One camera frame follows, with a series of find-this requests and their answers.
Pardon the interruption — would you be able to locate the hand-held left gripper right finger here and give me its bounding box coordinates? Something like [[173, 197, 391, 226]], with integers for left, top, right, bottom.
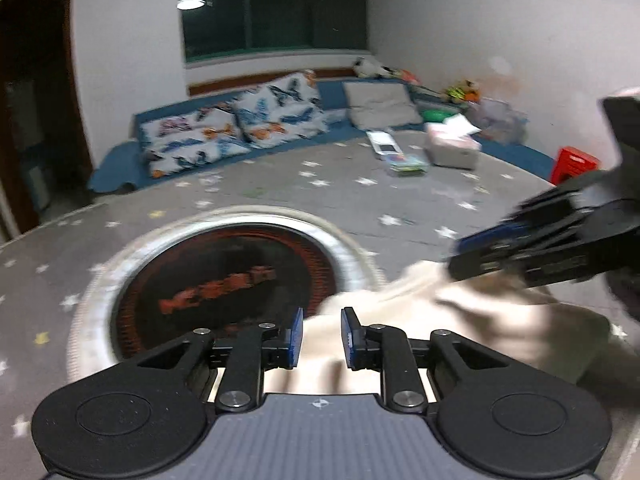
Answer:
[[341, 306, 507, 415]]

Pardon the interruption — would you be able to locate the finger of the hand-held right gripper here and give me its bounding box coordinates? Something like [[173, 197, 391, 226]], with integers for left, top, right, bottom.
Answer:
[[456, 170, 622, 257], [447, 232, 607, 289]]

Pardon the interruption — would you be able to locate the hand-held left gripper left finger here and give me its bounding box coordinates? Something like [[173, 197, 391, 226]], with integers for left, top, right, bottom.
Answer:
[[134, 306, 305, 415]]

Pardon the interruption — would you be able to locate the cream cloth garment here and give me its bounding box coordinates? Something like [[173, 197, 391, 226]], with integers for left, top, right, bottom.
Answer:
[[299, 259, 627, 397]]

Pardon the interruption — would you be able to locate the red plastic crate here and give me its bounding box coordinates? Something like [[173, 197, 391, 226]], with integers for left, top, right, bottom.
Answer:
[[549, 145, 602, 187]]

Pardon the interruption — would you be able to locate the white and pink box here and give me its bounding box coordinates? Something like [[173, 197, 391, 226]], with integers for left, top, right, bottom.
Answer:
[[423, 121, 483, 171]]

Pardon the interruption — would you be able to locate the colourful picture book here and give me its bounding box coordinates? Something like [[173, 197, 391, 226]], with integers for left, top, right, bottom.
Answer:
[[384, 151, 431, 178]]

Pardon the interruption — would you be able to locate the white flat toy device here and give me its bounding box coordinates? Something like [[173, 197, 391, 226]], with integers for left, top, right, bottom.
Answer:
[[365, 130, 404, 159]]

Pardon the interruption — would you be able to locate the orange and yellow toy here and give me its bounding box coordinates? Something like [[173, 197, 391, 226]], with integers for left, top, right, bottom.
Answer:
[[444, 79, 482, 104]]

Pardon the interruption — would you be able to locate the grey plain pillow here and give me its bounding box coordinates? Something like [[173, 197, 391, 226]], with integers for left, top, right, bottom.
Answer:
[[341, 80, 424, 129]]

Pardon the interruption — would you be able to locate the white plush toy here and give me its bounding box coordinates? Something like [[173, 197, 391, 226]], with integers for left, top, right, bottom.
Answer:
[[351, 56, 397, 80]]

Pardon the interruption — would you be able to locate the blue floor sofa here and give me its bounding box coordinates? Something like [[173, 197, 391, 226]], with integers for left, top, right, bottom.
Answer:
[[86, 76, 557, 194]]

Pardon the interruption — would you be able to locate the large butterfly-print pillow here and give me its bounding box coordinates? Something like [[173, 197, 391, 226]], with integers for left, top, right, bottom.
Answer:
[[139, 106, 252, 179]]

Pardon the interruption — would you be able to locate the small butterfly-print pillow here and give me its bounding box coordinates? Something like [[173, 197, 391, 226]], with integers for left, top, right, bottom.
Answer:
[[231, 70, 327, 151]]

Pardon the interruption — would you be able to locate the dark window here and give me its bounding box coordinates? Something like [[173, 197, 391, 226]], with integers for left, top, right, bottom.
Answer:
[[179, 0, 372, 64]]

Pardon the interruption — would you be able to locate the dark brown door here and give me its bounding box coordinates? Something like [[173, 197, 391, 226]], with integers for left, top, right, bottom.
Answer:
[[0, 0, 95, 242]]

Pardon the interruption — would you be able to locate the wooden wall ledge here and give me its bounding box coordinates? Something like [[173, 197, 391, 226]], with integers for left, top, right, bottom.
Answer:
[[186, 66, 357, 97]]

